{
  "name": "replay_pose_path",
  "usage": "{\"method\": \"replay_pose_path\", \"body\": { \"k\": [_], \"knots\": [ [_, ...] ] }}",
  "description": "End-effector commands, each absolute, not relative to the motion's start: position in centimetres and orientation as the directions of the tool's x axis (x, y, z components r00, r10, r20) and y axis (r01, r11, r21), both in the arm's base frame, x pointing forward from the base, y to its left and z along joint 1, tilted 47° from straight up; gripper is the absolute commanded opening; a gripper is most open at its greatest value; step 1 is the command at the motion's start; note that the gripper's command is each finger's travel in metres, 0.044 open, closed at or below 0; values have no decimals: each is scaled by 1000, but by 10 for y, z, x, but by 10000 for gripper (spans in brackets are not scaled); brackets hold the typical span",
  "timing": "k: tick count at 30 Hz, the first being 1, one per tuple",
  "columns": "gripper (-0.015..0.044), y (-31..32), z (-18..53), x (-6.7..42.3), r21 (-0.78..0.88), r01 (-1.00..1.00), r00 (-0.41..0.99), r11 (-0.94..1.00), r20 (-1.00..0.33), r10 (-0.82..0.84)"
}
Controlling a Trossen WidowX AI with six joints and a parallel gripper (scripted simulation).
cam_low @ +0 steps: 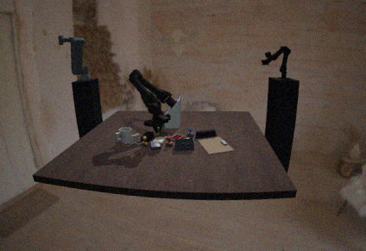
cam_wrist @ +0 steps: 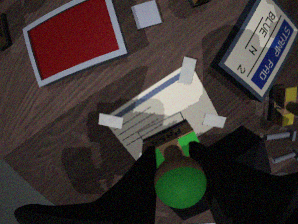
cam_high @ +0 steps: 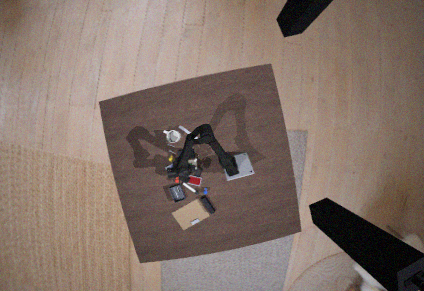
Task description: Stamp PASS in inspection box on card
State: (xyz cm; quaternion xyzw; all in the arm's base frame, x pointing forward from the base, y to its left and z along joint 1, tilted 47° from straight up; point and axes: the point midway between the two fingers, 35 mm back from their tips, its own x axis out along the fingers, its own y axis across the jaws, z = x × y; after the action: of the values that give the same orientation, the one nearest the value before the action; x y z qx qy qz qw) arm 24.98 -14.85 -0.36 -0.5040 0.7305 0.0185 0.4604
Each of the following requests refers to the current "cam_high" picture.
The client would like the white taped paper card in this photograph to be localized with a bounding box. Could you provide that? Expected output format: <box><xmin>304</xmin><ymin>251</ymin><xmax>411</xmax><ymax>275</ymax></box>
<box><xmin>188</xmin><ymin>159</ymin><xmax>197</xmax><ymax>170</ymax></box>

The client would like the white mug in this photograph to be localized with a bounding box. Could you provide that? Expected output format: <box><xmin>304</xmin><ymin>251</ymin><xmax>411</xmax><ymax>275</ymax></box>
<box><xmin>164</xmin><ymin>130</ymin><xmax>181</xmax><ymax>143</ymax></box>

